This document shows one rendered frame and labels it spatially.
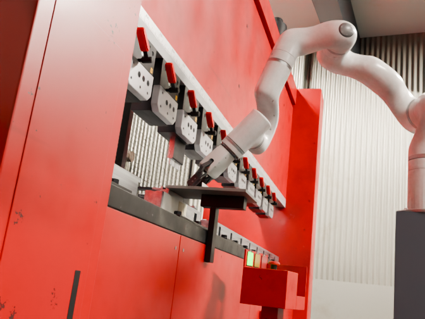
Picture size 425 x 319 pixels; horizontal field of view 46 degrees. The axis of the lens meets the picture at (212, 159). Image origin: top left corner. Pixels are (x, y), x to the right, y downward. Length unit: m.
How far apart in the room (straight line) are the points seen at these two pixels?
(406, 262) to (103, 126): 1.15
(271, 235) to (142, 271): 2.66
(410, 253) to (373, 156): 3.56
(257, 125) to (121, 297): 0.77
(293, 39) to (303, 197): 2.17
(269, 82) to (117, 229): 0.85
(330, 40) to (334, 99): 3.73
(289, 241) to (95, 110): 3.10
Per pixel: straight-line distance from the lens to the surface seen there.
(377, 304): 4.98
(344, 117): 5.37
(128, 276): 1.12
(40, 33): 0.66
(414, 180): 1.76
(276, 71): 1.71
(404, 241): 1.69
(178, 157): 1.72
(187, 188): 1.58
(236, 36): 2.33
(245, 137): 1.62
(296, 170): 3.85
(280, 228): 3.78
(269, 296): 1.69
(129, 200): 1.09
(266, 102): 1.70
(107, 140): 0.79
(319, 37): 1.77
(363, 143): 5.25
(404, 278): 1.68
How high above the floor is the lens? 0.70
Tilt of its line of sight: 14 degrees up
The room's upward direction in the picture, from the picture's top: 7 degrees clockwise
